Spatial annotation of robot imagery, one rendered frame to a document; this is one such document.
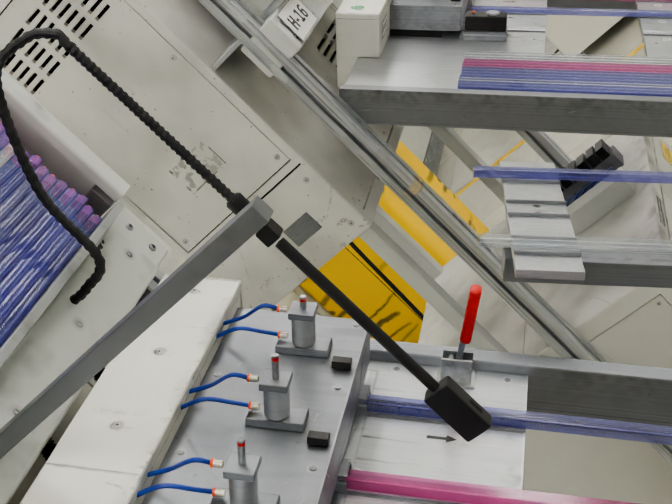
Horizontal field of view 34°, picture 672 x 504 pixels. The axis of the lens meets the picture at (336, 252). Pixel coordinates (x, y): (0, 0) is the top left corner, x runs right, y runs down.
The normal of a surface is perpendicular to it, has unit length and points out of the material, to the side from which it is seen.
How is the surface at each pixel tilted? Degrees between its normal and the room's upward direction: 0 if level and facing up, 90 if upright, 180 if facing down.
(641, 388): 90
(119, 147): 90
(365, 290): 90
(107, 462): 46
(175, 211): 90
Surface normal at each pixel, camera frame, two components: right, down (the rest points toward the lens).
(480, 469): 0.00, -0.87
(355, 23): -0.18, 0.48
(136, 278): 0.68, -0.57
